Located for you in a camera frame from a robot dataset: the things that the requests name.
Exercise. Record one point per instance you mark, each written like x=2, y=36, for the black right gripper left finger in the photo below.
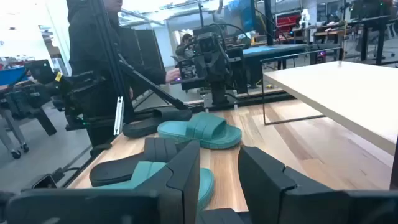
x=180, y=193

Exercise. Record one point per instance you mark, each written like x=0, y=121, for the wooden shelf with black frame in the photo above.
x=342, y=93

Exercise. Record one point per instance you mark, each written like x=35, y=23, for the black background robot arm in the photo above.
x=31, y=93

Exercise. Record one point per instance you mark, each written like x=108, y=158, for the teal rubber slide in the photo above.
x=143, y=174
x=205, y=127

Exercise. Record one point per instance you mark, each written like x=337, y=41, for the silver aluminium bracket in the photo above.
x=118, y=115

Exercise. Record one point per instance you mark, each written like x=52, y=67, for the black desk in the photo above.
x=373, y=20

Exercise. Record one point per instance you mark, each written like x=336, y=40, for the black rubber slide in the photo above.
x=118, y=171
x=140, y=129

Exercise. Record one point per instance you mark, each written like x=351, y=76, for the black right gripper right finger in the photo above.
x=264, y=193

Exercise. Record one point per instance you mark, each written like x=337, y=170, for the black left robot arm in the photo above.
x=220, y=93

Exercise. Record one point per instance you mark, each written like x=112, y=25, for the red storage rack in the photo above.
x=287, y=21

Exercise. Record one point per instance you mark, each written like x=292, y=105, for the blue bin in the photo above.
x=12, y=76

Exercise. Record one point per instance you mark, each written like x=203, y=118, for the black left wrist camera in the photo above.
x=208, y=42

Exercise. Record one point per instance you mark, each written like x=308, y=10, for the dark table with blue top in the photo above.
x=273, y=49

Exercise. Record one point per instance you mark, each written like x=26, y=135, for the person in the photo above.
x=87, y=46
x=184, y=46

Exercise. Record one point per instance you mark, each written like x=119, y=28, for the black partition panel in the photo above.
x=149, y=49

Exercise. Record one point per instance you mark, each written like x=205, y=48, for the person's hand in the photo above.
x=172, y=75

